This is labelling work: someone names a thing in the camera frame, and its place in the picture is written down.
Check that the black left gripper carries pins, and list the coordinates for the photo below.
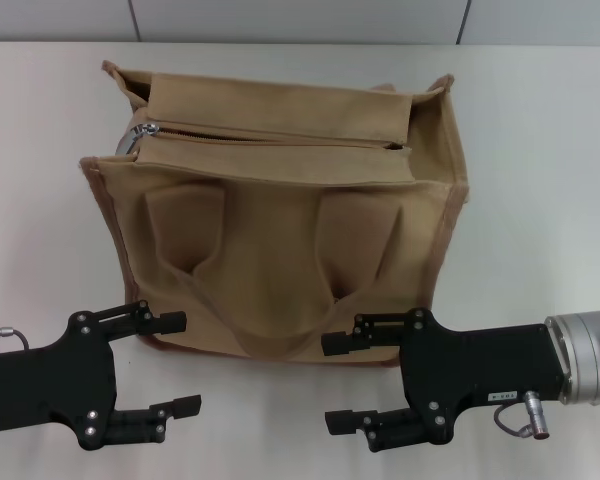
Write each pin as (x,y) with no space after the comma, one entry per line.
(55,380)

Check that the silver metal zipper pull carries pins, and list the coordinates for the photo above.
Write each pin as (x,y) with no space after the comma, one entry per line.
(132,140)

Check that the khaki canvas food bag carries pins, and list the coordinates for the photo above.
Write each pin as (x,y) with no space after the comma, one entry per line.
(280,235)

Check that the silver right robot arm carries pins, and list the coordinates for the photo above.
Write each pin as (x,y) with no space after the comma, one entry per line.
(595,355)

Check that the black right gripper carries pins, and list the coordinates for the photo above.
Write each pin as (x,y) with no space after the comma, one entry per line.
(480,365)

